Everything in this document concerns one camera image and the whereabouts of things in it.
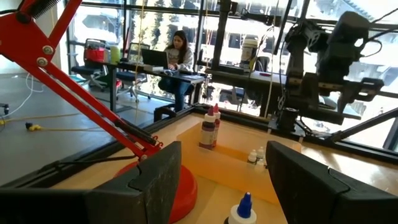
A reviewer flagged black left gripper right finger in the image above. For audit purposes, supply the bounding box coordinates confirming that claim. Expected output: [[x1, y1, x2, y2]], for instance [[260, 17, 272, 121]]
[[266, 140, 398, 224]]

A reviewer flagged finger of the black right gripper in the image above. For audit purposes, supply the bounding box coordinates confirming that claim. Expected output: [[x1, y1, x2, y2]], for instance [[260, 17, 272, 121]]
[[337, 79, 364, 114], [298, 72, 321, 110]]

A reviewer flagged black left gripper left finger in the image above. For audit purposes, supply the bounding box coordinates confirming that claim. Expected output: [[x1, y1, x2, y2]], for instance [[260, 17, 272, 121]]
[[0, 141, 183, 224]]

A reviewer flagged large blue food coloring bottle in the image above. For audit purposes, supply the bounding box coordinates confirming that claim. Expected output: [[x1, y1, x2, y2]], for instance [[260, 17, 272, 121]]
[[223, 192, 257, 224]]

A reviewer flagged large purple food coloring bottle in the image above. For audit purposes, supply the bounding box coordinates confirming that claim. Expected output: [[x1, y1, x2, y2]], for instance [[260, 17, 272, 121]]
[[198, 105, 217, 150]]

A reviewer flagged white wipes canister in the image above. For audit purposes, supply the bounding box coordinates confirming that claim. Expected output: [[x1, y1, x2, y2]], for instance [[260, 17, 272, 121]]
[[241, 38, 259, 73]]

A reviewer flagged orange translucent plastic bin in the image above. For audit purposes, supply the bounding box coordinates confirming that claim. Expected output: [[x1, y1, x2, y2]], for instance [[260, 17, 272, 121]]
[[176, 121, 302, 206]]

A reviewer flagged black office desk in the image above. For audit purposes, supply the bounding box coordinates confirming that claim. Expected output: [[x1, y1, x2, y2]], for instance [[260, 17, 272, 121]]
[[107, 60, 206, 113]]

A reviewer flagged person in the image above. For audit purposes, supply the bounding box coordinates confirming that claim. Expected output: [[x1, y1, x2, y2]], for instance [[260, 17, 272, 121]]
[[157, 30, 195, 113]]

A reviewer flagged blue-seat office chair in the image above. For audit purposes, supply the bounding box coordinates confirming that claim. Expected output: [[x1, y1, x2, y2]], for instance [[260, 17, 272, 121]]
[[70, 63, 108, 93]]

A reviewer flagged red storage box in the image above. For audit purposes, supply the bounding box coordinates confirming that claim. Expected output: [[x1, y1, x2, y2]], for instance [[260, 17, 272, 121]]
[[83, 39, 108, 65]]

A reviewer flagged green plastic container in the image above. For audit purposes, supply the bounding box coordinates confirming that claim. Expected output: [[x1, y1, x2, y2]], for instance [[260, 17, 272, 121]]
[[110, 45, 121, 65]]

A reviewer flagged flat white box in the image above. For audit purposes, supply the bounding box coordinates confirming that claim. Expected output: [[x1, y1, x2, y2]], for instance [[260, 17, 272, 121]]
[[142, 64, 165, 72]]

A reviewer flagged black laptop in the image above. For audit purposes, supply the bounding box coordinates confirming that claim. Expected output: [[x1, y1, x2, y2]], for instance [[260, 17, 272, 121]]
[[141, 49, 169, 69]]

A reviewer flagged mesh-back office chair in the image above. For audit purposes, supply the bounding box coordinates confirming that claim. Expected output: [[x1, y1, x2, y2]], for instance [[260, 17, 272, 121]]
[[116, 42, 150, 100]]

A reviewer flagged red desk lamp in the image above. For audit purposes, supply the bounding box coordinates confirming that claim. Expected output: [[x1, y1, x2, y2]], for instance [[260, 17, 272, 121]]
[[0, 0, 198, 224]]

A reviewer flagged black lamp cable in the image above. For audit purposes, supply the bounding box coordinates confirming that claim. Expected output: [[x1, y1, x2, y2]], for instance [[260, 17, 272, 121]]
[[55, 154, 137, 166]]

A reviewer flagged yellow floor cable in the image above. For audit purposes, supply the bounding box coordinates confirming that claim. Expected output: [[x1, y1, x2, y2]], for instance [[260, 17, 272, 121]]
[[0, 111, 106, 133]]

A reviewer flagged white floor cable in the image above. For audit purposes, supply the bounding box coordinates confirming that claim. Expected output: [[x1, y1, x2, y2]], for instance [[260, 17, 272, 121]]
[[6, 73, 44, 119]]

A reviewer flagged hanging yellow cable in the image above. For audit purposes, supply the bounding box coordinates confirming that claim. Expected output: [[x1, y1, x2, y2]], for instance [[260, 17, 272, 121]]
[[134, 0, 146, 125]]

